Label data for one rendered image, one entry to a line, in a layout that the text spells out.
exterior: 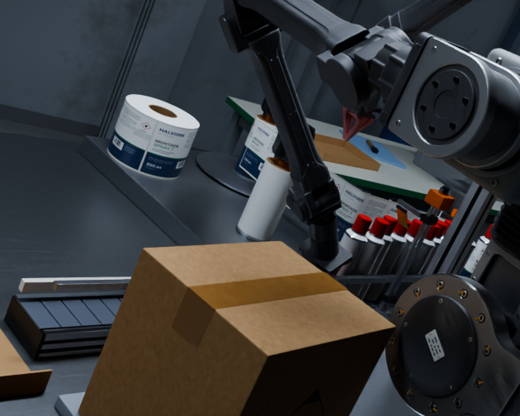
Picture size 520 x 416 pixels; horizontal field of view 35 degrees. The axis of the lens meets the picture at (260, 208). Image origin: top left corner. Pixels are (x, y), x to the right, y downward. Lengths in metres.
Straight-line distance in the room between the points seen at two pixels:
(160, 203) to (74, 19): 2.97
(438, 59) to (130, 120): 1.22
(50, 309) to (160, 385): 0.34
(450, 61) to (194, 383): 0.49
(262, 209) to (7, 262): 0.64
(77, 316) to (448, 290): 0.59
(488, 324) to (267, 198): 0.91
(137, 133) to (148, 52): 2.82
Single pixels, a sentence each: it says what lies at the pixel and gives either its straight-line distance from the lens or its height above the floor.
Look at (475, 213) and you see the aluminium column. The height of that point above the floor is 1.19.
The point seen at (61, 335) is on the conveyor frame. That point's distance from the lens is 1.32.
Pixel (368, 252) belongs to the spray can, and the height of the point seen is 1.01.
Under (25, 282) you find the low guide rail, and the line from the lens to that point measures 1.34.
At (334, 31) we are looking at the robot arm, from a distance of 1.17.
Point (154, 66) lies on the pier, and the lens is 4.91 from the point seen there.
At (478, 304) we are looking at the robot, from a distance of 1.13.
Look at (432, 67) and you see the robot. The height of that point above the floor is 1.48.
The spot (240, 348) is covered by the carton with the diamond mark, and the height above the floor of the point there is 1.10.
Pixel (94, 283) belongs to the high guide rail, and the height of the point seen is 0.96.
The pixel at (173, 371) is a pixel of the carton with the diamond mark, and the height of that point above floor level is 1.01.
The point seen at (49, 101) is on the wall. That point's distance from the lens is 4.95.
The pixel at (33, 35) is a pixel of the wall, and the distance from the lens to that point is 4.79.
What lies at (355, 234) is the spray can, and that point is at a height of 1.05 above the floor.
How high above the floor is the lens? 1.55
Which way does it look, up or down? 18 degrees down
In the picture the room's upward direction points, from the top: 24 degrees clockwise
